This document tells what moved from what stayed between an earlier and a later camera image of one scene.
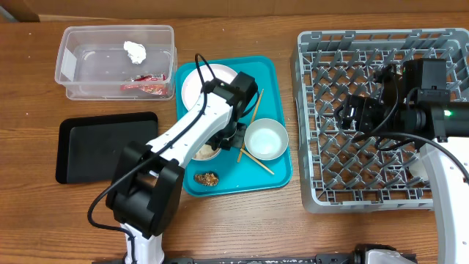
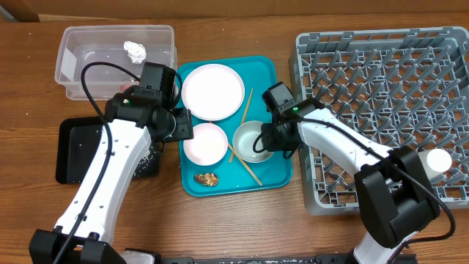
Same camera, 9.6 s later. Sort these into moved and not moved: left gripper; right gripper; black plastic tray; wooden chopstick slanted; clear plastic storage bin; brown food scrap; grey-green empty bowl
Moved: wooden chopstick slanted; left gripper; right gripper
Not moved: black plastic tray; clear plastic storage bin; brown food scrap; grey-green empty bowl
